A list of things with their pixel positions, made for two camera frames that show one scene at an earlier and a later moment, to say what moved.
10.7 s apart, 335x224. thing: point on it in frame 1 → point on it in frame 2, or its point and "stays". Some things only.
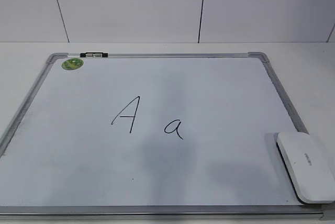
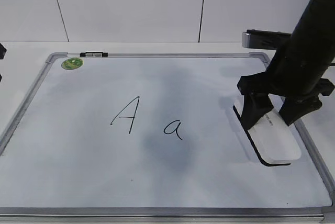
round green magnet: [72, 63] stays
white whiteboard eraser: [309, 169] → [275, 142]
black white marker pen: [94, 54] stays
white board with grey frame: [153, 136] stays
